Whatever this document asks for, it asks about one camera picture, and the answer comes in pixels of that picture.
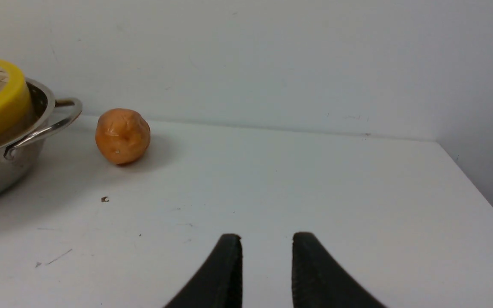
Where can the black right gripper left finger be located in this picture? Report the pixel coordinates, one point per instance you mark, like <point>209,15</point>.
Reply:
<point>218,283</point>

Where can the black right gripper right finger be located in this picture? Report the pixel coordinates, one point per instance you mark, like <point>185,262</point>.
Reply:
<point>318,281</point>

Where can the stainless steel pot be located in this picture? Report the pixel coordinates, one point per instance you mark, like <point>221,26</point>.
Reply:
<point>20,150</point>

